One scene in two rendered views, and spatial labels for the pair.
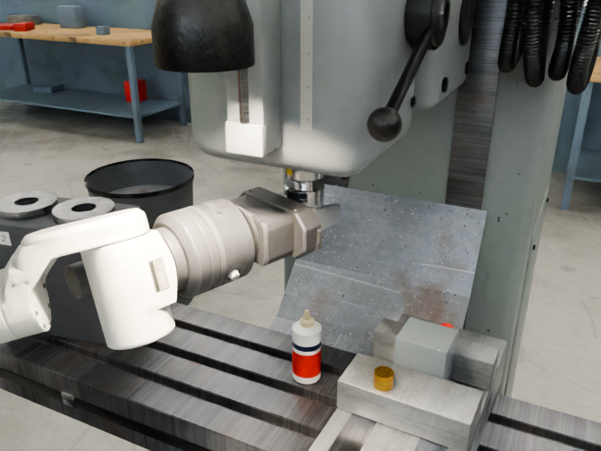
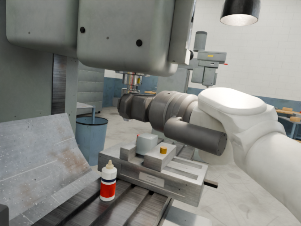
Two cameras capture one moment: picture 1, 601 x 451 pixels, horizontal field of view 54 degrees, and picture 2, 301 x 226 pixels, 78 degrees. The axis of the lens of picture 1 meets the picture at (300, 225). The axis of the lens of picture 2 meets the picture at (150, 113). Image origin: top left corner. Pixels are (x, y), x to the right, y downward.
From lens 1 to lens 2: 0.81 m
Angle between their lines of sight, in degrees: 90
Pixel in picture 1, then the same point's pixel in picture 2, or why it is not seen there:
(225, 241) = not seen: hidden behind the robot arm
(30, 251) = (269, 108)
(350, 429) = (171, 170)
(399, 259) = (47, 146)
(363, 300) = (46, 174)
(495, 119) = (66, 75)
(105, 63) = not seen: outside the picture
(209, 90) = (163, 33)
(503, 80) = (67, 59)
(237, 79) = (190, 30)
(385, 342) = (131, 152)
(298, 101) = not seen: hidden behind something
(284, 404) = (127, 205)
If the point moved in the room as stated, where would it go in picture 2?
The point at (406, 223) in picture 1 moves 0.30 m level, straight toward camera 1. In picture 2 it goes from (41, 129) to (126, 142)
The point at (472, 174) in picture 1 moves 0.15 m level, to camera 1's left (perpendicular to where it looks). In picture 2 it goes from (61, 98) to (41, 103)
